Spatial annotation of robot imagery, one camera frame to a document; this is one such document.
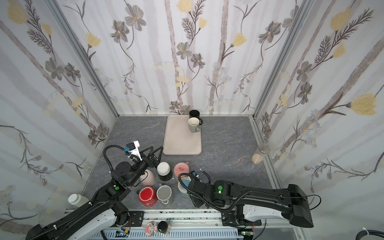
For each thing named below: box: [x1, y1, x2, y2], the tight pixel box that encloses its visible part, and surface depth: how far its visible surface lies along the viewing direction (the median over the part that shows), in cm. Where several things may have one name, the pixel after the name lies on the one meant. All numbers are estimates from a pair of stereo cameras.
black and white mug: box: [156, 161, 173, 182], surface depth 84 cm
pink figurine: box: [145, 221, 159, 237], surface depth 70 cm
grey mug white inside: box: [188, 117, 200, 133], surface depth 107 cm
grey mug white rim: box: [156, 184, 173, 205], surface depth 74 cm
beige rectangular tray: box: [162, 115, 202, 155], surface depth 109 cm
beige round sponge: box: [251, 153, 263, 165], surface depth 96 cm
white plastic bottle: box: [68, 193, 90, 207], surface depth 73 cm
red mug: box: [138, 186, 158, 208], surface depth 76 cm
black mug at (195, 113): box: [189, 109, 203, 125], surface depth 113 cm
